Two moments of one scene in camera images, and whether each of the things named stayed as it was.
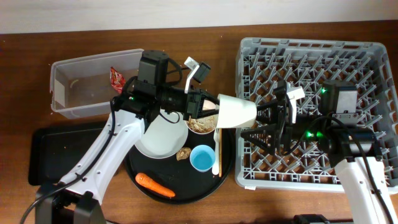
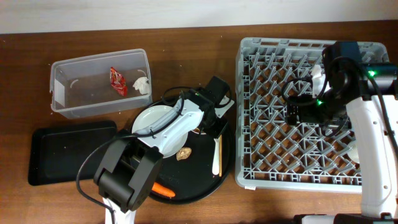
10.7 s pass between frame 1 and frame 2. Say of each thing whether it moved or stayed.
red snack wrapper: stayed
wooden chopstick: stayed
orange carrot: stayed
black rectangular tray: stayed
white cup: moved
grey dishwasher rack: stayed
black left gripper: moved
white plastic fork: stayed
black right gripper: moved
